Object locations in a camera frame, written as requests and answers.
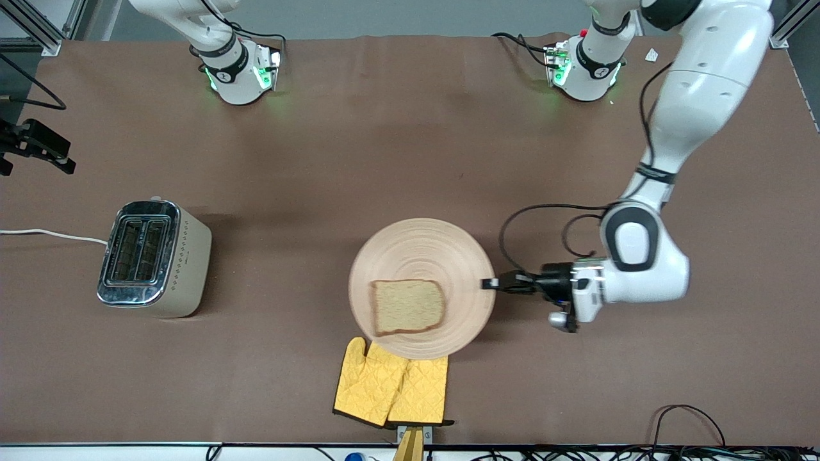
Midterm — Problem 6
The round wooden plate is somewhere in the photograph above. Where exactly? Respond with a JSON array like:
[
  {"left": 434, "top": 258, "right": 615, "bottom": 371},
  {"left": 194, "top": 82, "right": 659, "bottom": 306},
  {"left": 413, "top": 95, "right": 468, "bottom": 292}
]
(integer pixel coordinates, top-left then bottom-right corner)
[{"left": 348, "top": 218, "right": 498, "bottom": 361}]

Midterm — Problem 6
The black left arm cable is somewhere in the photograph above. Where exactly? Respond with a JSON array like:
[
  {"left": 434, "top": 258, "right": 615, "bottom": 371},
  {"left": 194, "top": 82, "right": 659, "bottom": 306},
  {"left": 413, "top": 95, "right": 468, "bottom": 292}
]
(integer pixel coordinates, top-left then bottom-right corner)
[{"left": 498, "top": 60, "right": 675, "bottom": 279}]

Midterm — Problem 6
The yellow quilted oven mitt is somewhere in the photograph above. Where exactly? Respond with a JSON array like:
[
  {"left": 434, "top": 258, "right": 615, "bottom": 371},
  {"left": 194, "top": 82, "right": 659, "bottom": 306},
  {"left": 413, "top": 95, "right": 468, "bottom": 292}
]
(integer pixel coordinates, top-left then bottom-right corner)
[
  {"left": 332, "top": 337, "right": 411, "bottom": 428},
  {"left": 386, "top": 355, "right": 455, "bottom": 428}
]

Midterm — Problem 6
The white toaster power cable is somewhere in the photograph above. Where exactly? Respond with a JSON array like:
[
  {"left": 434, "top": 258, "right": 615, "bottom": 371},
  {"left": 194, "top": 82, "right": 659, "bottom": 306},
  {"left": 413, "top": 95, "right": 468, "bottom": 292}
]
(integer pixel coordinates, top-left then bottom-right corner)
[{"left": 0, "top": 228, "right": 110, "bottom": 247}]

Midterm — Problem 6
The black looped floor cable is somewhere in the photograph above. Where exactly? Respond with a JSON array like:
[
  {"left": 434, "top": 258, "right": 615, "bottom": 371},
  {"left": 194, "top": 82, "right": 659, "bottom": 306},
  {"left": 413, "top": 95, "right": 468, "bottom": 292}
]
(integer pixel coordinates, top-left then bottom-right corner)
[{"left": 652, "top": 404, "right": 728, "bottom": 449}]

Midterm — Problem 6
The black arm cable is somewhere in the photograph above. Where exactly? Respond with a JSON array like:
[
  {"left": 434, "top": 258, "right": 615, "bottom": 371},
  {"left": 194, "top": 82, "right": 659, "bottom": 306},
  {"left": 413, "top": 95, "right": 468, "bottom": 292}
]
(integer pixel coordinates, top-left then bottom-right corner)
[
  {"left": 498, "top": 60, "right": 675, "bottom": 279},
  {"left": 0, "top": 54, "right": 67, "bottom": 111}
]

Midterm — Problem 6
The wooden stick with metal bracket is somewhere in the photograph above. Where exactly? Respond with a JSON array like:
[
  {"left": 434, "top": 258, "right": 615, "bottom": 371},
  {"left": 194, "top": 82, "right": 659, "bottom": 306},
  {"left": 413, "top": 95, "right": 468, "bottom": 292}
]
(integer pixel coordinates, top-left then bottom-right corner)
[{"left": 391, "top": 425, "right": 434, "bottom": 461}]

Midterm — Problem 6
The black base cable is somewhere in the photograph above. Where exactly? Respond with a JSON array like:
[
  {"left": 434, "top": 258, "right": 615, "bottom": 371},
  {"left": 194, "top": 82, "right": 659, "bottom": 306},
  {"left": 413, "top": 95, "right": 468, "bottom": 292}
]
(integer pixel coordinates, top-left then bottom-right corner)
[
  {"left": 227, "top": 21, "right": 290, "bottom": 45},
  {"left": 491, "top": 31, "right": 553, "bottom": 69}
]

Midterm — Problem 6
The toast slice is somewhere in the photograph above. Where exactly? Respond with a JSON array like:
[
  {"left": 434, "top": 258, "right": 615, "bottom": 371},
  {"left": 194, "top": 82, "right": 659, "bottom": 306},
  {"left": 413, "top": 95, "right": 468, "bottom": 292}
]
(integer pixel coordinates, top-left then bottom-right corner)
[{"left": 370, "top": 279, "right": 447, "bottom": 338}]

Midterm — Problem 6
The black cable bundle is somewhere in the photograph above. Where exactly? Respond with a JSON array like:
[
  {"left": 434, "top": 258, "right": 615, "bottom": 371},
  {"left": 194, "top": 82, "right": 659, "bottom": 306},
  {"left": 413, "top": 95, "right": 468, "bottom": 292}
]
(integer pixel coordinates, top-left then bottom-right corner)
[{"left": 471, "top": 444, "right": 820, "bottom": 461}]

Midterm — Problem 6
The aluminium frame post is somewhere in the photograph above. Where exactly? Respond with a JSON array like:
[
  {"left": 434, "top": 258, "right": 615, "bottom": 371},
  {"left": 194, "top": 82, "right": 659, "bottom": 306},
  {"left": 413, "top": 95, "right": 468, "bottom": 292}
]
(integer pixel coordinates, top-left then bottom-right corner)
[
  {"left": 767, "top": 0, "right": 820, "bottom": 50},
  {"left": 0, "top": 0, "right": 90, "bottom": 57}
]

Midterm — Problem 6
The beige chrome toaster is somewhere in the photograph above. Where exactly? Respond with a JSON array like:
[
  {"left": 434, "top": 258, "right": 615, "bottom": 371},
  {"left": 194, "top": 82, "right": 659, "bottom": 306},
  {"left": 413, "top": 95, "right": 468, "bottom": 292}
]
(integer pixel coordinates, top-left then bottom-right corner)
[{"left": 96, "top": 197, "right": 213, "bottom": 319}]

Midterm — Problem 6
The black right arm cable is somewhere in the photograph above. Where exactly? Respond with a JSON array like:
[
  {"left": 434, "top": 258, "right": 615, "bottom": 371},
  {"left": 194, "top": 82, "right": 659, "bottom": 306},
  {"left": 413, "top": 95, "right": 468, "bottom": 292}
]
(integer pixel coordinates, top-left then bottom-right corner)
[{"left": 0, "top": 54, "right": 67, "bottom": 111}]

